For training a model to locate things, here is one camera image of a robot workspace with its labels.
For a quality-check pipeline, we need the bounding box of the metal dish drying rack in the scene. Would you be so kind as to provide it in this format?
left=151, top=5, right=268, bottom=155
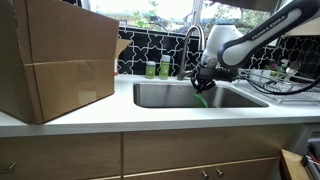
left=237, top=69, right=320, bottom=106

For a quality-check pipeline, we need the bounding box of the right green soap bottle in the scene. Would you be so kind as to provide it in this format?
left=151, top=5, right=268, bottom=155
left=159, top=55, right=170, bottom=80

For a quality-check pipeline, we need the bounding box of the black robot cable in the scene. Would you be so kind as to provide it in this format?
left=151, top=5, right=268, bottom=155
left=237, top=74, right=320, bottom=96

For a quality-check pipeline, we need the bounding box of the left green soap bottle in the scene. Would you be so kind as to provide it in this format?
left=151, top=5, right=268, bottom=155
left=146, top=61, right=156, bottom=79

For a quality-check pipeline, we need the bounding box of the steel gooseneck faucet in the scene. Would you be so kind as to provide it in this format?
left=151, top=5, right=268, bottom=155
left=176, top=24, right=207, bottom=81

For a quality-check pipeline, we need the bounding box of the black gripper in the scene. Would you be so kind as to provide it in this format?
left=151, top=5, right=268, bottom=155
left=191, top=67, right=238, bottom=94

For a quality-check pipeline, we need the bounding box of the wooden cabinet drawer front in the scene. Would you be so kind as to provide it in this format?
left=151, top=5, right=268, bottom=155
left=0, top=125, right=299, bottom=180

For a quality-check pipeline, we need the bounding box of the cardboard box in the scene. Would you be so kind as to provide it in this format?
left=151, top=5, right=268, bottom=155
left=0, top=0, right=120, bottom=124

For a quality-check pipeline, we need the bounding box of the green sponge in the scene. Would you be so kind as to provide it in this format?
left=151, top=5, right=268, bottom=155
left=193, top=94, right=208, bottom=108

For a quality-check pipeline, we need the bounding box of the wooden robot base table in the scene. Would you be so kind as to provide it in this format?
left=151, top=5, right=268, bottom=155
left=279, top=149, right=311, bottom=180

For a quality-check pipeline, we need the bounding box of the stainless steel sink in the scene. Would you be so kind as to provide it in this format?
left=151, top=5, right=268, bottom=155
left=133, top=82, right=268, bottom=108

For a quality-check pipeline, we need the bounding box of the green soap bottle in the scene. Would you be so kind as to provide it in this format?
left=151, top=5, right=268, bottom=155
left=146, top=61, right=156, bottom=79
left=159, top=55, right=170, bottom=80

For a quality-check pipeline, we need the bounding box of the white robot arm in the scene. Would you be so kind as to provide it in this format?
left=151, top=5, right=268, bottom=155
left=191, top=0, right=320, bottom=93

